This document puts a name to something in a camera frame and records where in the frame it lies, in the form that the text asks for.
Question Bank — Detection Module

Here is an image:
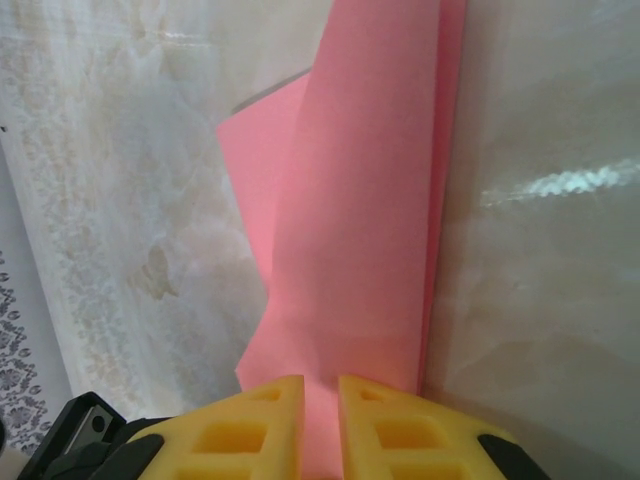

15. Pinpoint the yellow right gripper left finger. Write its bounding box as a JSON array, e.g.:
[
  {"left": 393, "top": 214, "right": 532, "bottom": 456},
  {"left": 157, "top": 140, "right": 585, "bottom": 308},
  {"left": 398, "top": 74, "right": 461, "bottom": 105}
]
[{"left": 104, "top": 374, "right": 307, "bottom": 480}]

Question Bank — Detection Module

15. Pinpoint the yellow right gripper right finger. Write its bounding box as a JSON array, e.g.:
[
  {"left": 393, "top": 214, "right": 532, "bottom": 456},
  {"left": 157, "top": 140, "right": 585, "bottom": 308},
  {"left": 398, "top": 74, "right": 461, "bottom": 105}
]
[{"left": 337, "top": 374, "right": 531, "bottom": 480}]

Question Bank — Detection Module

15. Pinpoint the pink cloth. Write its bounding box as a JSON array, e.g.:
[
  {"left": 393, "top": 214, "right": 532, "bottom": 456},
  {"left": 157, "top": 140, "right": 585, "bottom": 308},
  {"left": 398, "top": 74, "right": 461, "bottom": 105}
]
[{"left": 214, "top": 0, "right": 470, "bottom": 480}]

